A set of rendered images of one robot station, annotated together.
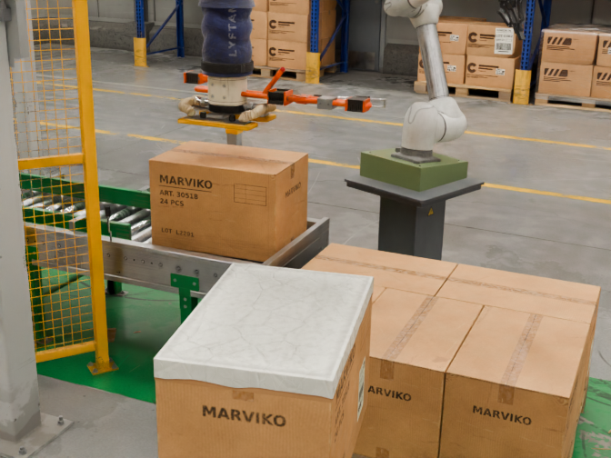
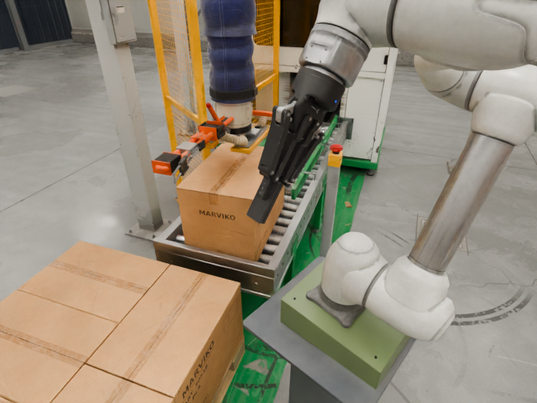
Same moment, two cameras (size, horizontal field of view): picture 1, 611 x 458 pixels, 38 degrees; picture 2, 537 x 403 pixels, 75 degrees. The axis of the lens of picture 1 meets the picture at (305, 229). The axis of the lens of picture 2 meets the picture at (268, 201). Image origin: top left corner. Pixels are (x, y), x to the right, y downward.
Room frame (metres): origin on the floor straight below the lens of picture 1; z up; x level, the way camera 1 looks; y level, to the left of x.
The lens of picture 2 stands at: (3.87, -1.39, 1.80)
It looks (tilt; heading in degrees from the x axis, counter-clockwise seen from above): 32 degrees down; 87
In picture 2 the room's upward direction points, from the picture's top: straight up
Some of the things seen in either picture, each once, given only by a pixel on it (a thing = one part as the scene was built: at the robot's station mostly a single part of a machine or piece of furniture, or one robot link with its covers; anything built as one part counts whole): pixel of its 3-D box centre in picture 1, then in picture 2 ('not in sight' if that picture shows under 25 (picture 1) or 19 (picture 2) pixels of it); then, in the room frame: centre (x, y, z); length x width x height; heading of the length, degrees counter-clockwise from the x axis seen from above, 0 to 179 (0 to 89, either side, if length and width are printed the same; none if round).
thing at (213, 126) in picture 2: (280, 96); (212, 130); (3.70, 0.12, 1.24); 0.10 x 0.08 x 0.06; 158
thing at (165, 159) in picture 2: (357, 104); (167, 163); (3.57, -0.20, 1.23); 0.08 x 0.07 x 0.05; 68
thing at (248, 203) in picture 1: (230, 198); (237, 197); (3.79, 0.34, 0.75); 0.60 x 0.40 x 0.40; 70
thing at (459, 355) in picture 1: (424, 351); (78, 384); (3.11, -0.48, 0.34); 1.20 x 1.00 x 0.40; 67
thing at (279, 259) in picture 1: (297, 245); (212, 257); (3.65, 0.03, 0.58); 0.70 x 0.03 x 0.06; 157
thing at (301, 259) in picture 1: (297, 267); (213, 272); (3.65, 0.03, 0.48); 0.70 x 0.03 x 0.15; 157
